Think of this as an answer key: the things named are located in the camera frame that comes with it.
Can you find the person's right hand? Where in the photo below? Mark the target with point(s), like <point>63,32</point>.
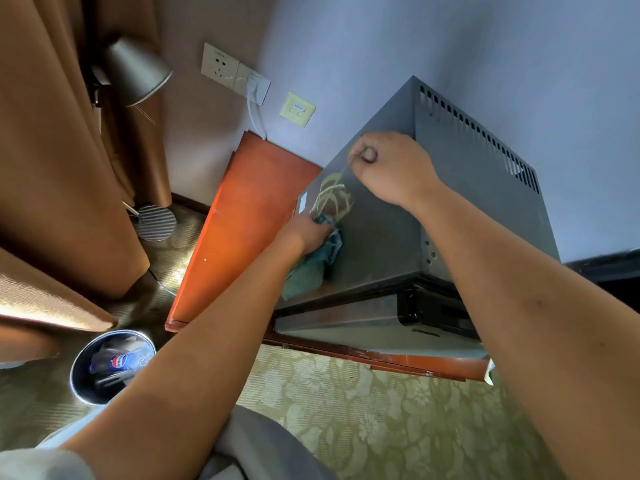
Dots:
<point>400,169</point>

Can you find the person's left hand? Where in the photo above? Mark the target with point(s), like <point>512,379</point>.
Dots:
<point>305,234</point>

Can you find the green blue cleaning cloth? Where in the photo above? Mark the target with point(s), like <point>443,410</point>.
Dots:
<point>310,274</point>

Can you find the grey mini fridge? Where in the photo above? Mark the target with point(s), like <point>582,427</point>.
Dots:
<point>475,184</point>

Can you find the plastic water bottle blue label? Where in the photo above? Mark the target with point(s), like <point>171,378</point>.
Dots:
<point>120,362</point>

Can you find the person's left forearm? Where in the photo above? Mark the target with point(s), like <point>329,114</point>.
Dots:
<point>190,374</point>

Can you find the person's right forearm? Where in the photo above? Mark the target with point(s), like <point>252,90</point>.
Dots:
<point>540,344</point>

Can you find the person's grey shirt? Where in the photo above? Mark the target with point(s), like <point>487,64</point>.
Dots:
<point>260,444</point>

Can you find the small white label sticker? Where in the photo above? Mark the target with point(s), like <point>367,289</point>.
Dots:
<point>302,202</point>

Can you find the grey metal lamp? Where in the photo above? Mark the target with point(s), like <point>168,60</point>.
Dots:
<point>135,69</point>

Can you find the black television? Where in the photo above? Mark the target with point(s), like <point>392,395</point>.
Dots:
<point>610,279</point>

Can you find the brown curtain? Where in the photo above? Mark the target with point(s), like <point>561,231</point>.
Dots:
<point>50,169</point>

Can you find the round metal trash bin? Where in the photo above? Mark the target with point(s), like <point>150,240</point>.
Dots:
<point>80,374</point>

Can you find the yellowish wall plate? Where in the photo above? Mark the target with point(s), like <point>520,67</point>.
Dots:
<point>297,109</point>

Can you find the white wall socket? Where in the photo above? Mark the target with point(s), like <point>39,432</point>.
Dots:
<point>220,64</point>

